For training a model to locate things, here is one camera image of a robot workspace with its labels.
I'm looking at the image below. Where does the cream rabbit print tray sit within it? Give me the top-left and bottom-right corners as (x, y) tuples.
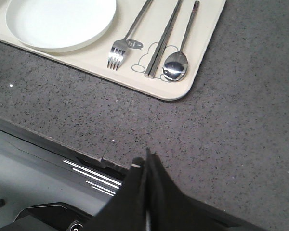
(0, 0), (225, 101)

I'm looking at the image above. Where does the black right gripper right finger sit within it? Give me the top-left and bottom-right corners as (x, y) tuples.
(145, 149), (262, 231)

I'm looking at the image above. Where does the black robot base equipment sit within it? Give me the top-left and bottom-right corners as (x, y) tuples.
(0, 196), (105, 231)

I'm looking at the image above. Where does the white round plate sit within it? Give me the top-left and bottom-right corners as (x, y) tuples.
(5, 0), (117, 52)

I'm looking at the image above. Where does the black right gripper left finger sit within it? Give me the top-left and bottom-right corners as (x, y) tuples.
(84, 157), (146, 231)

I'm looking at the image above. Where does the silver metal spoon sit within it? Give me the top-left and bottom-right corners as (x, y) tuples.
(162, 0), (200, 82)

